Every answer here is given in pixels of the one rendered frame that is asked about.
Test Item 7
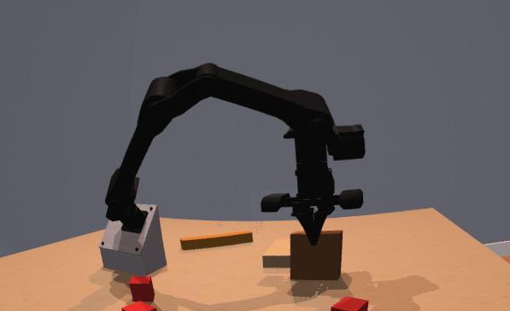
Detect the orange long flat bar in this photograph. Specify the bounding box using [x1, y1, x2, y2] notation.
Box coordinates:
[180, 231, 253, 250]

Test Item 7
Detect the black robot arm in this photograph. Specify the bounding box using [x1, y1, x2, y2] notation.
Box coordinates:
[105, 62, 366, 234]

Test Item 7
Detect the small red cube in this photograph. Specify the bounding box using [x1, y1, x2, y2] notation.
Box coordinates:
[121, 301, 156, 311]
[129, 276, 155, 302]
[331, 296, 369, 311]

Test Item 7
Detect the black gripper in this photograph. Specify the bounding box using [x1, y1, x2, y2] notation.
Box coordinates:
[261, 161, 363, 246]

